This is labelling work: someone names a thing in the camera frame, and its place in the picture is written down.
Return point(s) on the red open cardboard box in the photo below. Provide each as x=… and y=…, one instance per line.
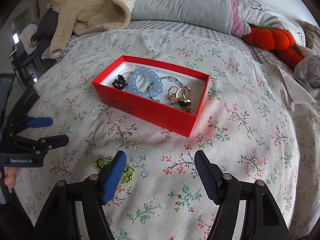
x=152, y=94

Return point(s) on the crumpled grey blanket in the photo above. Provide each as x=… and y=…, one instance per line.
x=307, y=74

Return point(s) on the beige quilted jacket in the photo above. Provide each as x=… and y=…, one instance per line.
x=86, y=16

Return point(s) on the small sparkly ear stud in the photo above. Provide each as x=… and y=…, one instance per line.
x=126, y=134

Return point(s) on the stack of books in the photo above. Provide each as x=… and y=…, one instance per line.
x=311, y=36

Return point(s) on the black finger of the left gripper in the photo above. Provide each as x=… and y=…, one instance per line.
x=50, y=142

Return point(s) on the person's left hand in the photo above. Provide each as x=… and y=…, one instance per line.
x=10, y=178

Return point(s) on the orange pumpkin plush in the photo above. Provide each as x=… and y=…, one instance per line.
x=279, y=41

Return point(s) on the grey quilted pillow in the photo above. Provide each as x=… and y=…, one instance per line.
x=219, y=15

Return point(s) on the floral bed sheet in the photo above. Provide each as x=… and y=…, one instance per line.
x=237, y=103

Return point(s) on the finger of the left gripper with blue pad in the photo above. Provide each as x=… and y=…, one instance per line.
x=29, y=122

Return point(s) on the white printed pillow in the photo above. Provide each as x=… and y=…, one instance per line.
x=260, y=14

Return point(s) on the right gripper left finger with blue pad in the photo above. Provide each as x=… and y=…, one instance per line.
x=58, y=218

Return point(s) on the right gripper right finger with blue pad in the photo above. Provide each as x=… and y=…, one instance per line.
x=262, y=218

